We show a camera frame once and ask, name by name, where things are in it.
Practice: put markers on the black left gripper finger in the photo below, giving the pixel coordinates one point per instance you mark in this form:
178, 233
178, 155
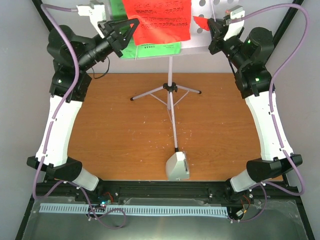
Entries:
124, 35
111, 25

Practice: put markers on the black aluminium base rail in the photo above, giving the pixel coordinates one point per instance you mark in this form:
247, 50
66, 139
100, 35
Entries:
212, 192

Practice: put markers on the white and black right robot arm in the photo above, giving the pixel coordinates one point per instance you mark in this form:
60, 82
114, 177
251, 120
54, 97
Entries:
254, 82

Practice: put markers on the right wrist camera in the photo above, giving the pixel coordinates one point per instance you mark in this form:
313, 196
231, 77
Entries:
232, 22

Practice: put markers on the green sheet music page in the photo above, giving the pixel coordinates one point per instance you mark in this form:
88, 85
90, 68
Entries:
133, 51

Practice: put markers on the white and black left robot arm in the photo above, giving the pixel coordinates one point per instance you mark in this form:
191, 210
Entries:
73, 56

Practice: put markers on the white tripod music stand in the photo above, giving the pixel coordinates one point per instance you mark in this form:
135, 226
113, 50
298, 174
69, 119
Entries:
171, 88

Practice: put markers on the white metronome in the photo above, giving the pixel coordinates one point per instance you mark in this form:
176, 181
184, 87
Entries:
177, 168

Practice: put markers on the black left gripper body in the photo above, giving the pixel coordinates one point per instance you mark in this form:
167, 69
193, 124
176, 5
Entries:
112, 37

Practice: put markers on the light blue slotted cable duct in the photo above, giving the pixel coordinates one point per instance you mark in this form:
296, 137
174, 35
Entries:
136, 210

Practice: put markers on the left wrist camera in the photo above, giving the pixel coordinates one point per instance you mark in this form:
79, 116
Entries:
96, 12

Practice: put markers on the red sheet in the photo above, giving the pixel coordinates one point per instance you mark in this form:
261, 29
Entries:
162, 21

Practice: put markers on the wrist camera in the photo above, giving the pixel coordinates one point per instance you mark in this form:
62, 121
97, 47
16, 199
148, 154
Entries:
96, 12
232, 22

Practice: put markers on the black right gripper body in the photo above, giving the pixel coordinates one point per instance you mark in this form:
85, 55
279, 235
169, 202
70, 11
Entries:
213, 48

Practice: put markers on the white perforated stand desk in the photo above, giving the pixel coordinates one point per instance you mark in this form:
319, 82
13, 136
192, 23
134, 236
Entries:
207, 9

